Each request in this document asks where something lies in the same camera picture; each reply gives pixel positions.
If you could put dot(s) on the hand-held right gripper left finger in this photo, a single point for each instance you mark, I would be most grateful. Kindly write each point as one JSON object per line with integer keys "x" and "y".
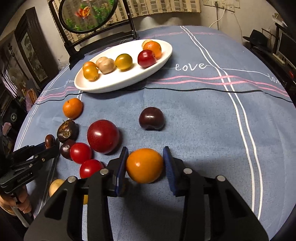
{"x": 120, "y": 171}

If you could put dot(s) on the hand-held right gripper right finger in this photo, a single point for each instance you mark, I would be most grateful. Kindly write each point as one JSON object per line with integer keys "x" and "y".
{"x": 170, "y": 171}

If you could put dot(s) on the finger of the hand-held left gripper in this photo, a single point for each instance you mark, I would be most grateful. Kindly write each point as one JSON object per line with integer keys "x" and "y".
{"x": 38, "y": 147}
{"x": 48, "y": 151}

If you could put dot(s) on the dark red jujube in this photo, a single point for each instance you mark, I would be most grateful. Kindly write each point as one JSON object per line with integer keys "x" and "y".
{"x": 50, "y": 141}

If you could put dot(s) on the smooth orange tomato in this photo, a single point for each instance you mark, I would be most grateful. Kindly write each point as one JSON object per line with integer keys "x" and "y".
{"x": 144, "y": 165}

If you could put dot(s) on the wrinkled dark passion fruit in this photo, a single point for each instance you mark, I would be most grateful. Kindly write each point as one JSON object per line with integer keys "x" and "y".
{"x": 67, "y": 131}

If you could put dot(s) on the red cherry tomato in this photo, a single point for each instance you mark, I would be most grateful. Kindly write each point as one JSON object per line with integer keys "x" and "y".
{"x": 90, "y": 168}
{"x": 80, "y": 153}

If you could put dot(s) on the tan sapodilla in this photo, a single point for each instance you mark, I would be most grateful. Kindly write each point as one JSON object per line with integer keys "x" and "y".
{"x": 55, "y": 186}

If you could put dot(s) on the small mandarin orange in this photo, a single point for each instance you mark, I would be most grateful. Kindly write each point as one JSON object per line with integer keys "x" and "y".
{"x": 73, "y": 108}
{"x": 89, "y": 64}

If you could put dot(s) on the yellow orange tomato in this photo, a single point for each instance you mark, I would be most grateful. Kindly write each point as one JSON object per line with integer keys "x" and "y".
{"x": 90, "y": 73}

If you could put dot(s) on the white oval plate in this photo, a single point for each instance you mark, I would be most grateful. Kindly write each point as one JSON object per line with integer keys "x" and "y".
{"x": 120, "y": 78}

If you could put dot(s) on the large brown sapodilla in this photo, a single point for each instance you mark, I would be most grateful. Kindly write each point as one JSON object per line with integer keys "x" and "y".
{"x": 105, "y": 65}

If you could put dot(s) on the green orange tomato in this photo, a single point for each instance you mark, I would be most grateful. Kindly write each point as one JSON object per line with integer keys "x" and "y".
{"x": 123, "y": 61}

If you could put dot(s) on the glossy red plum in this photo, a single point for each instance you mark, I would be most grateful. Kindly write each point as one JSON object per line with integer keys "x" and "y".
{"x": 146, "y": 59}

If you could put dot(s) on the large orange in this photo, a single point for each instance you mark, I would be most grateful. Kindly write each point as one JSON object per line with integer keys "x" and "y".
{"x": 153, "y": 48}

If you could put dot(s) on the pale yellow apricot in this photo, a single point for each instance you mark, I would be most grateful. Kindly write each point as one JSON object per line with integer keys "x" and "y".
{"x": 146, "y": 43}

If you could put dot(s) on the person's left hand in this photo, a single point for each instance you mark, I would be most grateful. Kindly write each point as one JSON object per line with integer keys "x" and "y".
{"x": 23, "y": 200}

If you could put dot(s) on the orange purple bag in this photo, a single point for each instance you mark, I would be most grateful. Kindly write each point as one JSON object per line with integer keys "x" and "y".
{"x": 30, "y": 97}

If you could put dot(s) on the white standing fan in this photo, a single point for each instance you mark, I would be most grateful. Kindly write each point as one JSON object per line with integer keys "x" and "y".
{"x": 16, "y": 75}

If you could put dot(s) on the dark framed painting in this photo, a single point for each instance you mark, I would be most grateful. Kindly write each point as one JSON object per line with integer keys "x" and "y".
{"x": 34, "y": 55}

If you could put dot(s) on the round embroidered screen on stand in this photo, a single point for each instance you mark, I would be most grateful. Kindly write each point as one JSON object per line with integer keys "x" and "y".
{"x": 85, "y": 16}

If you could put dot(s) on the black desk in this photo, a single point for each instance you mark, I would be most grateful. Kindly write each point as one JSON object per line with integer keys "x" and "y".
{"x": 275, "y": 67}

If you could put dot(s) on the black hat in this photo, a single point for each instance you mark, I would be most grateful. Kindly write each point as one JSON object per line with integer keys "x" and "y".
{"x": 256, "y": 37}

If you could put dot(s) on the striped beige curtain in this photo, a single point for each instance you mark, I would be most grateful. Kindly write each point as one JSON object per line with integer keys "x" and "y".
{"x": 161, "y": 5}

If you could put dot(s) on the computer monitor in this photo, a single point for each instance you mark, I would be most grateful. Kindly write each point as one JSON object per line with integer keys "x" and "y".
{"x": 286, "y": 46}

